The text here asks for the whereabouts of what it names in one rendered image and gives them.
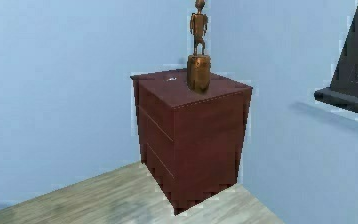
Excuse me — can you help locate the dark red chest of drawers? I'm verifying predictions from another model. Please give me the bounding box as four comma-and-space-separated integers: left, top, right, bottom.
130, 68, 254, 216

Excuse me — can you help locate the brown wooden figure statue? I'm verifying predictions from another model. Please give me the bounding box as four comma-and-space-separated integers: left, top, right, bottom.
186, 0, 212, 94

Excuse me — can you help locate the black framed window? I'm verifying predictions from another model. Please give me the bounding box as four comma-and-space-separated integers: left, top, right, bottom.
313, 0, 358, 118

